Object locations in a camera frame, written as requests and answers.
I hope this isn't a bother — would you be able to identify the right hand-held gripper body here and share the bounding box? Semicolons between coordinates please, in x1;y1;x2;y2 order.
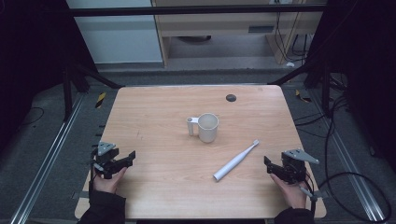
279;147;320;185

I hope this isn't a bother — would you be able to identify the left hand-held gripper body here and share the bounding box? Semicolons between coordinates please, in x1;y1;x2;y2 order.
91;141;120;180

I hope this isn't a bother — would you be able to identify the person's right hand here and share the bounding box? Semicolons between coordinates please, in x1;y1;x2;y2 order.
269;173;308;210

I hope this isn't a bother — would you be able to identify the person's left hand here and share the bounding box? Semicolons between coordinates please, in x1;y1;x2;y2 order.
92;167;129;195

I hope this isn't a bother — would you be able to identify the white electric toothbrush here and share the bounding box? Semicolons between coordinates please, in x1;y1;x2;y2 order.
212;138;261;182

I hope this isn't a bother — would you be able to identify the yellow black hazard tape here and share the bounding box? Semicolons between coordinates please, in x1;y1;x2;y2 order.
94;91;107;109
294;89;312;104

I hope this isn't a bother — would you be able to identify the black metal stand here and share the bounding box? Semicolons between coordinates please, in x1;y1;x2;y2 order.
61;62;125;123
268;59;334;118

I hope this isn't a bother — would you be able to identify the white cabinet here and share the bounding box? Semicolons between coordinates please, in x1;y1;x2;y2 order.
65;0;164;65

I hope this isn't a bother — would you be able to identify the light wooden desk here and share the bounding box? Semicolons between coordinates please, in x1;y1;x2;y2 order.
150;0;328;67

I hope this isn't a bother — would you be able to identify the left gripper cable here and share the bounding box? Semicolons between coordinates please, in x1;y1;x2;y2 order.
88;148;95;200

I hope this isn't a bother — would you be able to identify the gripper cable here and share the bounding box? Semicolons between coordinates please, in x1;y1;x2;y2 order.
297;174;319;218
88;148;95;200

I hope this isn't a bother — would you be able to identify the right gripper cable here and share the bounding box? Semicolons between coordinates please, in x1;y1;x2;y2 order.
297;174;319;218

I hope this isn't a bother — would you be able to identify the black floor cable loop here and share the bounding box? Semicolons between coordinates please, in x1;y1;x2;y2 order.
317;92;392;224

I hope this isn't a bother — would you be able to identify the aluminium floor rail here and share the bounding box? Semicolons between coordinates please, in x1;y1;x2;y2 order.
309;90;389;222
8;92;86;224

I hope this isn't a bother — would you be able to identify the white cup with handle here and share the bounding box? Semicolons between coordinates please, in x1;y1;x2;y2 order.
186;112;220;145

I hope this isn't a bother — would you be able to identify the black frame crossbar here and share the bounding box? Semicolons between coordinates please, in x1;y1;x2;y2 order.
66;4;327;18

